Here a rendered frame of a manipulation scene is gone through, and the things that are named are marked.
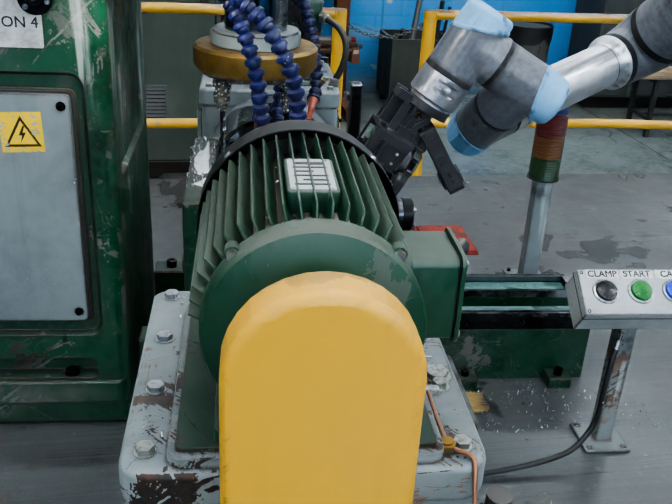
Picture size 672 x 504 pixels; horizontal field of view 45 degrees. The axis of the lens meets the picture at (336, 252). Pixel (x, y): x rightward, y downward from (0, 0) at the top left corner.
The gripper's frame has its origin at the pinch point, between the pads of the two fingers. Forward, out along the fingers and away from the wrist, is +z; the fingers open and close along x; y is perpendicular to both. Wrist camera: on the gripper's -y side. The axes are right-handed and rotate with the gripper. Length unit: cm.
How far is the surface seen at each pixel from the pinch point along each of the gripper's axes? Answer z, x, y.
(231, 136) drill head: 6.8, -27.1, 20.0
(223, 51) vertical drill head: -10.7, 0.4, 30.8
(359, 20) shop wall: 13, -513, -84
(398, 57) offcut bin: 16, -466, -113
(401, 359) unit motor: -14, 74, 19
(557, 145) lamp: -23, -33, -35
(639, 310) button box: -14.1, 22.1, -32.2
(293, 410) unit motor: -8, 74, 22
